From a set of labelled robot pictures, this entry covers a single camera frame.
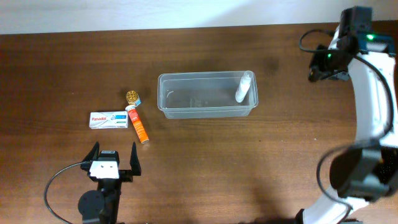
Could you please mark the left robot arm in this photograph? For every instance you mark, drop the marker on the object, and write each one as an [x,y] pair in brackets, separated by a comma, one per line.
[102,204]

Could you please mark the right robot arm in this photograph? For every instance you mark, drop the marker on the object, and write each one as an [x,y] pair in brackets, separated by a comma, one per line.
[365,171]

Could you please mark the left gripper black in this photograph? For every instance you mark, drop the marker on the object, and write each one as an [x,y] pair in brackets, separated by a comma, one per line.
[127,175]

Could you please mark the white Panadol medicine box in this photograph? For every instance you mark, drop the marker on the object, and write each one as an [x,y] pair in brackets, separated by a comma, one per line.
[108,120]

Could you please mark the clear plastic container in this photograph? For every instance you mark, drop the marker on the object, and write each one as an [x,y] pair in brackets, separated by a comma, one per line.
[204,95]

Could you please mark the white squeeze tube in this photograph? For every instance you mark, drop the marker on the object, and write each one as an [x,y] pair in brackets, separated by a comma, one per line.
[244,86]

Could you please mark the orange effervescent tablet tube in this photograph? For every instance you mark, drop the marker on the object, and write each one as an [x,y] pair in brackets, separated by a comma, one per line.
[137,123]

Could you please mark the small gold-lid jar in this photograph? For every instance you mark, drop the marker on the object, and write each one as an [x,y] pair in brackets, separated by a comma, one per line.
[132,98]

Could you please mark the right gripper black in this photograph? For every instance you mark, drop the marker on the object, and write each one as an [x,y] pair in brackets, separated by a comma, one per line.
[316,67]

